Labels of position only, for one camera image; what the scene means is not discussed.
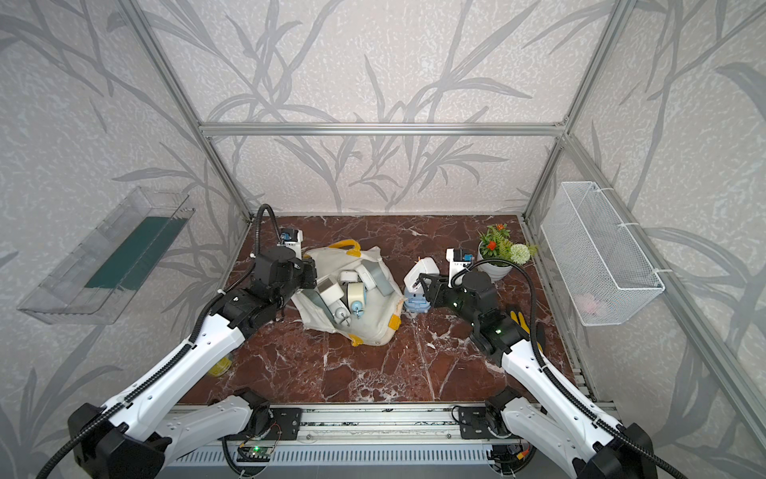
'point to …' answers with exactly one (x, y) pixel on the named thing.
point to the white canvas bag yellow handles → (383, 314)
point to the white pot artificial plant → (496, 243)
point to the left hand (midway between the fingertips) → (312, 259)
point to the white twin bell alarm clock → (342, 316)
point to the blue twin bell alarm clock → (357, 308)
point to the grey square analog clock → (378, 276)
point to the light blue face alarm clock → (416, 302)
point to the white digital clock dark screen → (330, 291)
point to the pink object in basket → (586, 301)
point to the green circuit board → (253, 453)
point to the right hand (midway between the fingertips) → (424, 274)
